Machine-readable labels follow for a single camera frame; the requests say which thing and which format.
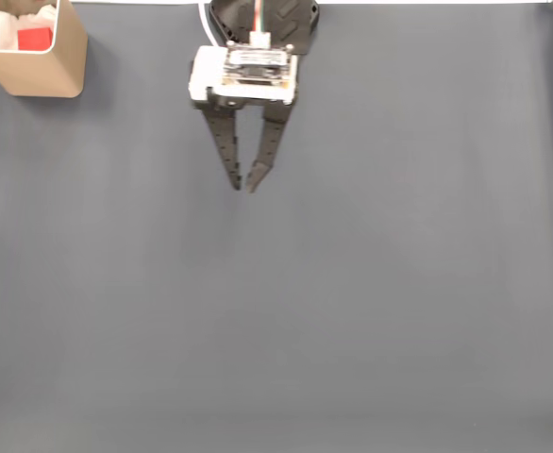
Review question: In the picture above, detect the white crumpled paper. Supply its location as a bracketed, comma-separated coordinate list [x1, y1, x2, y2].
[0, 0, 59, 51]

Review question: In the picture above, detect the dark blue-grey mat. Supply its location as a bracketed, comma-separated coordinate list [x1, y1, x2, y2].
[0, 2, 553, 453]

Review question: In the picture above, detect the red cube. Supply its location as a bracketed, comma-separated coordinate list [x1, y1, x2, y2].
[17, 26, 55, 51]

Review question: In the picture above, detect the white camera module board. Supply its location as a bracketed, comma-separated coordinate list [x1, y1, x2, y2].
[188, 31, 300, 107]

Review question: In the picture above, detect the beige box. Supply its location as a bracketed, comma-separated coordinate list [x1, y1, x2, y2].
[0, 0, 90, 99]

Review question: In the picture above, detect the red white black servo wire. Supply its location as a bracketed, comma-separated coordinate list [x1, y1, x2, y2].
[198, 0, 217, 47]

